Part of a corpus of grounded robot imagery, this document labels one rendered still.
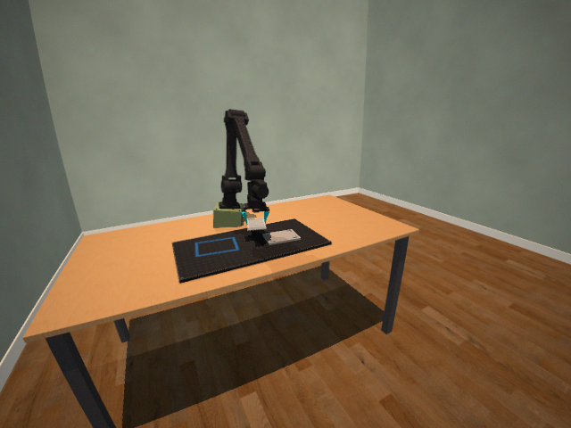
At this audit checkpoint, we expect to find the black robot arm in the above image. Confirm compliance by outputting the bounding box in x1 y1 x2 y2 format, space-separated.
219 109 269 213

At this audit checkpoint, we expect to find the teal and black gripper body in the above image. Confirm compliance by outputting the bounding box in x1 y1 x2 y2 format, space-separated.
241 202 269 211

